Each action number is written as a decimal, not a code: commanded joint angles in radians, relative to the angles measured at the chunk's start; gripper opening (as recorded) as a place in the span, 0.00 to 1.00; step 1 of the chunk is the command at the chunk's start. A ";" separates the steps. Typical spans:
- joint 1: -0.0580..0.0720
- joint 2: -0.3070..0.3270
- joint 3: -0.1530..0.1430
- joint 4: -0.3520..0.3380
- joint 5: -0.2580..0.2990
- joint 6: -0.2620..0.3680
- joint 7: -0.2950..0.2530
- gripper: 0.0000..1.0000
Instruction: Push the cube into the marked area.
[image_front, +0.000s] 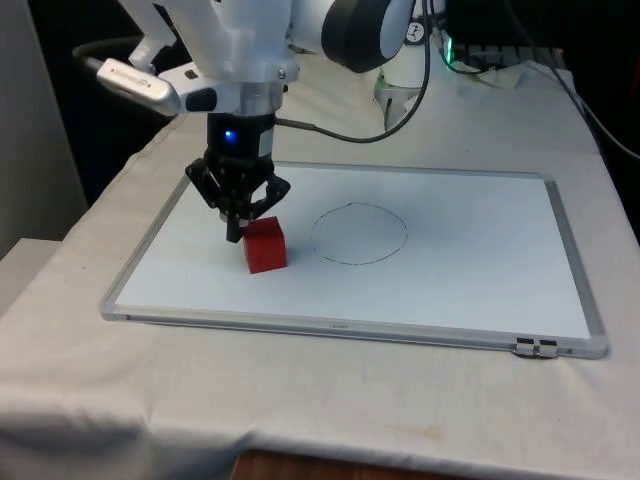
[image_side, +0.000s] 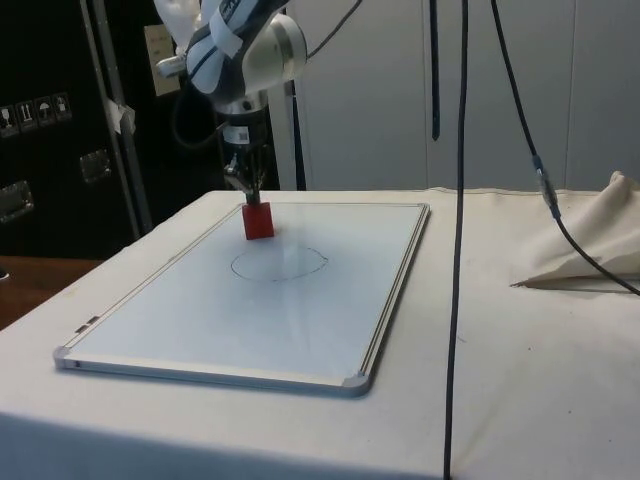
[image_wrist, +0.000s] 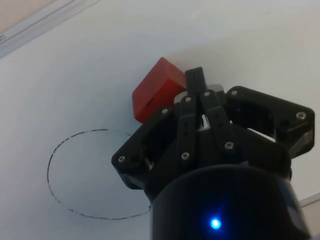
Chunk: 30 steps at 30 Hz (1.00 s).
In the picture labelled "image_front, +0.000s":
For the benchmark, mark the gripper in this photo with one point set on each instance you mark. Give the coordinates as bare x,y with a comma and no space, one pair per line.
240,140

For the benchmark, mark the red cube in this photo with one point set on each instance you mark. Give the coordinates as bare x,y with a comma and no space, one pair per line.
265,247

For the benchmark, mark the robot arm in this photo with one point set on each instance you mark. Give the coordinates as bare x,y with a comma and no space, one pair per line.
240,40

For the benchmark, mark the whiteboard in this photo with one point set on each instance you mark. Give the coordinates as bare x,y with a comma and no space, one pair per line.
450,260

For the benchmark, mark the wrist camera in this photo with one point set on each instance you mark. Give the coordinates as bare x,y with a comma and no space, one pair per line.
135,82

